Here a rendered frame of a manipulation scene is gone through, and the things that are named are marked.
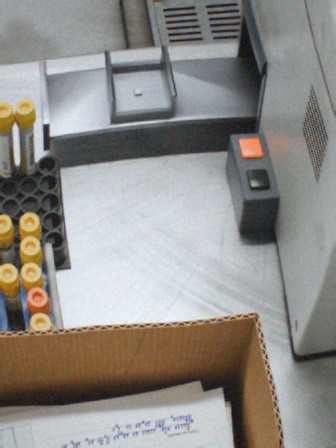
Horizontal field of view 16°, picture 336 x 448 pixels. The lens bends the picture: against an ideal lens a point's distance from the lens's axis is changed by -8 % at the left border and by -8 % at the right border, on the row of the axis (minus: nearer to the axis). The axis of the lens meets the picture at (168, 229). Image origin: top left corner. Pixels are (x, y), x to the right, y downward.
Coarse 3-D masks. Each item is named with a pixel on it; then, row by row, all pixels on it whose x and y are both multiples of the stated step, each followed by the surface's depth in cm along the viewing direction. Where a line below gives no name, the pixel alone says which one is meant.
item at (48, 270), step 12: (48, 252) 87; (0, 264) 86; (48, 264) 86; (48, 276) 86; (48, 288) 86; (0, 300) 85; (24, 300) 85; (0, 312) 84; (24, 312) 84; (60, 312) 84; (0, 324) 84; (24, 324) 84; (60, 324) 84
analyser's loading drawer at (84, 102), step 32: (128, 64) 98; (160, 64) 98; (192, 64) 99; (224, 64) 100; (256, 64) 100; (64, 96) 97; (96, 96) 97; (128, 96) 97; (160, 96) 98; (192, 96) 98; (224, 96) 98; (256, 96) 98; (64, 128) 96; (96, 128) 96; (128, 128) 96
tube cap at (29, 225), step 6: (24, 216) 83; (30, 216) 83; (36, 216) 83; (24, 222) 83; (30, 222) 83; (36, 222) 83; (24, 228) 82; (30, 228) 82; (36, 228) 82; (24, 234) 83; (30, 234) 83; (36, 234) 83
